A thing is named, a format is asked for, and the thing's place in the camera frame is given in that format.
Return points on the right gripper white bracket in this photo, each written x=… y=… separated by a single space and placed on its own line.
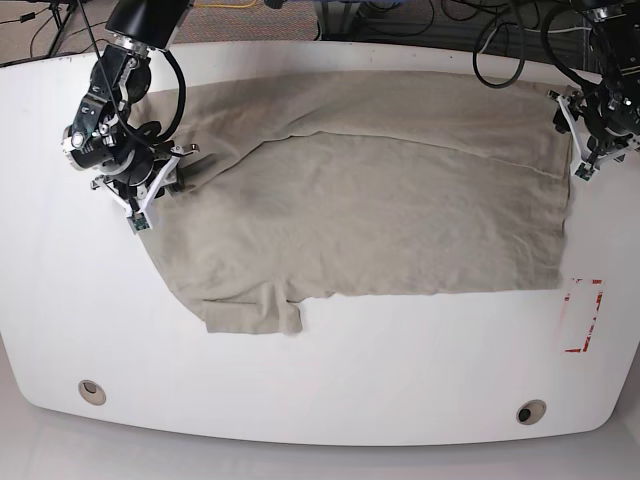
x=143 y=177

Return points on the table cable grommet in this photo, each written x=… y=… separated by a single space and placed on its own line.
x=92 y=393
x=531 y=412

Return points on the black tripod stand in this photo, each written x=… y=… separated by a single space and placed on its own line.
x=61 y=13

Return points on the beige t-shirt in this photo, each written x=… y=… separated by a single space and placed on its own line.
x=359 y=183

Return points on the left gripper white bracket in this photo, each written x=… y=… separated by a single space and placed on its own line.
x=601 y=132

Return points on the red tape rectangle marking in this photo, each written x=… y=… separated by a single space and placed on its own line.
x=579 y=314

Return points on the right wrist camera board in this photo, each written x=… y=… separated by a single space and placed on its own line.
x=138 y=222

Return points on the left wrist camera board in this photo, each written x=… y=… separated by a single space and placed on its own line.
x=584 y=171

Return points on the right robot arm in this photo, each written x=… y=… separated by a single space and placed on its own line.
x=120 y=78

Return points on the right table cable grommet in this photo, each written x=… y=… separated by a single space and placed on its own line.
x=531 y=412

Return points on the left table cable grommet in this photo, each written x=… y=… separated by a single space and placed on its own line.
x=92 y=393

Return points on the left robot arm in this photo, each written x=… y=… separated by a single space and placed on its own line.
x=613 y=39

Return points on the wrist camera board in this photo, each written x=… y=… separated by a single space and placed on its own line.
x=584 y=171
x=138 y=222

